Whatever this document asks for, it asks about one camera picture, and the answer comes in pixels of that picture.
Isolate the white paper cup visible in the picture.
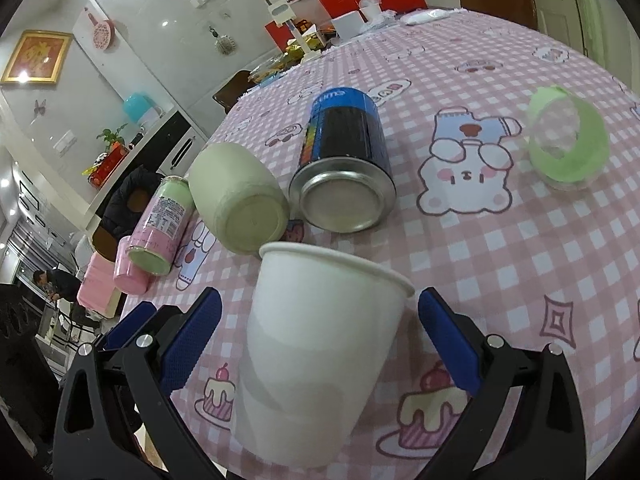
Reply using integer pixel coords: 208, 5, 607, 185
232, 242, 414, 468

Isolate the pink plastic cup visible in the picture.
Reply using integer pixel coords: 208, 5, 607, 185
113, 236, 151, 296

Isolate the plastic drink cup with straw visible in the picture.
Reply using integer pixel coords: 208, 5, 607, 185
358, 0, 382, 22

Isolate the pink tissue pack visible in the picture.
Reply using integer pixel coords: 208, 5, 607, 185
77, 252, 122, 318

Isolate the pink green labelled can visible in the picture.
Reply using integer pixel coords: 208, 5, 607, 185
127, 176, 194, 276

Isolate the black jacket on chair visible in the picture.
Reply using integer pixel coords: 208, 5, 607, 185
100, 166, 163, 240

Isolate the pale green towel roll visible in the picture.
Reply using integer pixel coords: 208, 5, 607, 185
188, 142, 290, 255

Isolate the potted green plant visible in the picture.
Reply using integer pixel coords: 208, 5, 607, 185
82, 122, 129, 190

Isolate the pink checkered tablecloth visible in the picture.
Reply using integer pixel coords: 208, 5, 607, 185
122, 12, 639, 479

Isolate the turquoise white humidifier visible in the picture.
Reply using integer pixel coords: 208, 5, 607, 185
122, 92, 164, 129

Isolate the green clear tape roll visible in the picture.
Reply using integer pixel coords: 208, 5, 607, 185
526, 86, 610, 192

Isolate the black blue metal can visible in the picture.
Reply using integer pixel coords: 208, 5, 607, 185
288, 87, 397, 234

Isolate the brown wooden chair left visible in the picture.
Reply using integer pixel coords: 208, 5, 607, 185
213, 70, 255, 114

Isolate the brown wooden chair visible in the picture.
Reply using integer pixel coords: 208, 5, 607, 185
213, 70, 255, 114
460, 0, 538, 30

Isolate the gold framed red picture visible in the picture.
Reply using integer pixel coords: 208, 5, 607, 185
1, 29, 74, 84

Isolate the white desk lamp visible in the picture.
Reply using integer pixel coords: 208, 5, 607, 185
266, 0, 321, 63

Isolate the brown wooden chair right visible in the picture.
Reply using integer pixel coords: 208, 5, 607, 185
460, 0, 538, 30

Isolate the white square box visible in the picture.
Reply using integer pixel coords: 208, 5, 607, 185
331, 10, 366, 41

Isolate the round red wall ornament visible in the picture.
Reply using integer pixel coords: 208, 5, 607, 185
87, 10, 115, 51

